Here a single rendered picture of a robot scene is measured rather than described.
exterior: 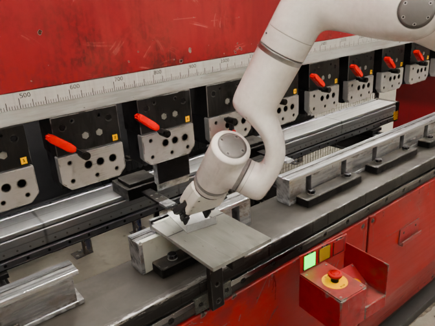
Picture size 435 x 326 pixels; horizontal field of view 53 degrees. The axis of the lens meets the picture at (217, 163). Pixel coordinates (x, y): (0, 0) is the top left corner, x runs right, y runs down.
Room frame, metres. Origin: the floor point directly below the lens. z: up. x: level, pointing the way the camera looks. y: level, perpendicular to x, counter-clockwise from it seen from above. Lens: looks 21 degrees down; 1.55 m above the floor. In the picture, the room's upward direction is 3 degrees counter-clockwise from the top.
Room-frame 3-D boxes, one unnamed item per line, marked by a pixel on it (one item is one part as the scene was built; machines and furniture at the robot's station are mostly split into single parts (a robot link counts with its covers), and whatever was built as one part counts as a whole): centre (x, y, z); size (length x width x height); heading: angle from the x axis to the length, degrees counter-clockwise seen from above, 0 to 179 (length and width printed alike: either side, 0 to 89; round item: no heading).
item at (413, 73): (1.79, -0.81, 1.26); 0.15 x 0.09 x 0.17; 127
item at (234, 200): (1.11, 0.08, 0.92); 0.39 x 0.06 x 0.10; 127
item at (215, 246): (0.96, 0.03, 1.00); 0.26 x 0.18 x 0.01; 37
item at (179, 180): (1.08, 0.12, 1.13); 0.10 x 0.02 x 0.10; 127
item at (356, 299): (1.05, -0.35, 0.75); 0.20 x 0.16 x 0.18; 123
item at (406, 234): (1.57, -0.79, 0.59); 0.15 x 0.02 x 0.07; 127
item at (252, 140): (1.51, -0.17, 1.01); 0.26 x 0.12 x 0.05; 37
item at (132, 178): (1.21, 0.21, 1.01); 0.26 x 0.12 x 0.05; 37
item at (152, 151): (1.06, 0.14, 1.26); 0.15 x 0.09 x 0.17; 127
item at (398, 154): (1.64, -0.71, 0.89); 0.30 x 0.05 x 0.03; 127
